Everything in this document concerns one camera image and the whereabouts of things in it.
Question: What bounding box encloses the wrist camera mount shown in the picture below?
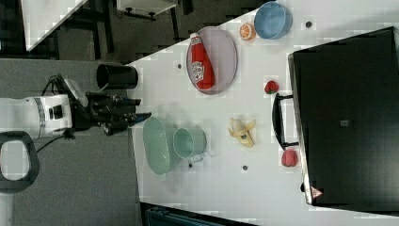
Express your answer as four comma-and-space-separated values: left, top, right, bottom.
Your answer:
61, 79, 88, 107

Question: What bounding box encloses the black cylinder container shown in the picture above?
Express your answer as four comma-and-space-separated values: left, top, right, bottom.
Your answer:
96, 64, 138, 89

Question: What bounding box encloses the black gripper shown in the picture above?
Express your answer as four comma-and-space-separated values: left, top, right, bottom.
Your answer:
71, 92, 152, 136

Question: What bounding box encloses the blue bowl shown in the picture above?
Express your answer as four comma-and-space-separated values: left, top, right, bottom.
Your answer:
254, 1, 293, 40

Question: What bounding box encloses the small red strawberry toy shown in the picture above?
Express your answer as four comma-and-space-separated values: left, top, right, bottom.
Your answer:
264, 81, 279, 94

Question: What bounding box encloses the red pepper toy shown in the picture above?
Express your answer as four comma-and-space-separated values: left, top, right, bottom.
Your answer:
281, 149, 298, 167

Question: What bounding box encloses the black toaster oven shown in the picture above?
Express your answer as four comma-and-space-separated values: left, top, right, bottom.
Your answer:
272, 26, 399, 216

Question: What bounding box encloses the red ketchup bottle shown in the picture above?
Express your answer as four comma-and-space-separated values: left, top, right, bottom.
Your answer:
190, 33, 215, 89

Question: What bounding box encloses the orange half toy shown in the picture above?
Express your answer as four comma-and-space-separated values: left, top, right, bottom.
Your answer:
239, 23, 256, 40

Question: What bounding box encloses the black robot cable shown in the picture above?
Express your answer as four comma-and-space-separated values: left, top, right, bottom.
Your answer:
36, 73, 76, 154

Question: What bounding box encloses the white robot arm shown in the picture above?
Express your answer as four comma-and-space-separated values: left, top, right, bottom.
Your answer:
1, 92, 151, 226

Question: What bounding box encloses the grey round plate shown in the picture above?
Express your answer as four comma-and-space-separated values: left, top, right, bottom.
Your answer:
186, 26, 238, 95

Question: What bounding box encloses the green colander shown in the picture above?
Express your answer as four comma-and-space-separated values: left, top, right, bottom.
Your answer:
143, 117, 181, 181

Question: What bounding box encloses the peeled toy banana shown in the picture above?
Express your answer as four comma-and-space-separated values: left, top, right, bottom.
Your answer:
228, 119, 256, 148

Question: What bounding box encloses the green mug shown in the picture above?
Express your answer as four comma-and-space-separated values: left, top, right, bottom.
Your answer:
173, 127, 207, 163

